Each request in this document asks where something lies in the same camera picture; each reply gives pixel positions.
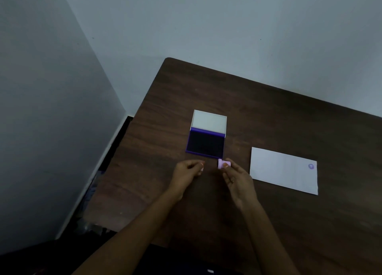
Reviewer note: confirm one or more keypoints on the person's right hand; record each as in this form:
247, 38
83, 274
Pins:
240, 185

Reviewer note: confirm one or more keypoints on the person's left hand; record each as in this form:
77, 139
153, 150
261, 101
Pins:
185, 176

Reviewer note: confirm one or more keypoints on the person's right thumb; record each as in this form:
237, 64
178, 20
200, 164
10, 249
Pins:
231, 163

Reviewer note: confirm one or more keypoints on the person's left thumb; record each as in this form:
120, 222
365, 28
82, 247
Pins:
197, 163

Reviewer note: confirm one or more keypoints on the small pink stamp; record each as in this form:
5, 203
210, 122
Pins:
223, 163

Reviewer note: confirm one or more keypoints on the person's left forearm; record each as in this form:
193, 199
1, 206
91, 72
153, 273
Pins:
125, 239

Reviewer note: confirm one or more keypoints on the person's right forearm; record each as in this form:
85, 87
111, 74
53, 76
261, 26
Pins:
265, 239

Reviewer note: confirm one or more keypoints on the brown wooden table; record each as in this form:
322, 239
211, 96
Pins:
238, 170

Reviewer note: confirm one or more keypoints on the open purple ink pad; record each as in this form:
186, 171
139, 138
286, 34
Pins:
207, 134

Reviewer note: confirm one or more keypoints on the white envelope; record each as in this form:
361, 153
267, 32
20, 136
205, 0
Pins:
283, 171

